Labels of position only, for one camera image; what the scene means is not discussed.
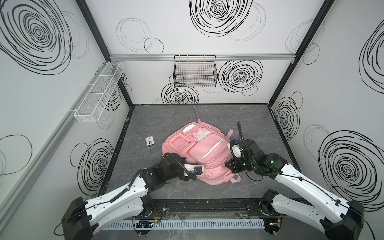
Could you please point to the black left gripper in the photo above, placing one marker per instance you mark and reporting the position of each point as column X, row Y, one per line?
column 186, row 175

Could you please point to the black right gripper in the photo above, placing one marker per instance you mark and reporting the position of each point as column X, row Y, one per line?
column 233, row 166

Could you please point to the pink student backpack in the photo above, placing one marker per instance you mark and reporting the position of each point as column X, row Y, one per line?
column 204, row 145

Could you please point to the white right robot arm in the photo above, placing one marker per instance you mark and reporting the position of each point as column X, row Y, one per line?
column 336, row 217

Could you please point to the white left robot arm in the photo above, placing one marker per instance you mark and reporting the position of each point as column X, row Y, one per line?
column 83, row 219

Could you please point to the small white card packet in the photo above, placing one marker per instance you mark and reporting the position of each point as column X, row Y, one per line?
column 150, row 141

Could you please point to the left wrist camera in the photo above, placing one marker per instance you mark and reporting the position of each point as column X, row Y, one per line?
column 194, row 169

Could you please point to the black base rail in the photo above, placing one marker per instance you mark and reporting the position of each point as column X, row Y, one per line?
column 158, row 207

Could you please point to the white slotted cable duct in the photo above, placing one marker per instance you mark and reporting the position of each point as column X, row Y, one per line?
column 212, row 224

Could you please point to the black wire wall basket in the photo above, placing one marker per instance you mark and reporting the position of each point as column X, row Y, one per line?
column 195, row 71

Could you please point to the white mesh wall shelf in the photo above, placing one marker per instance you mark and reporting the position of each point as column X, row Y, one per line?
column 98, row 96

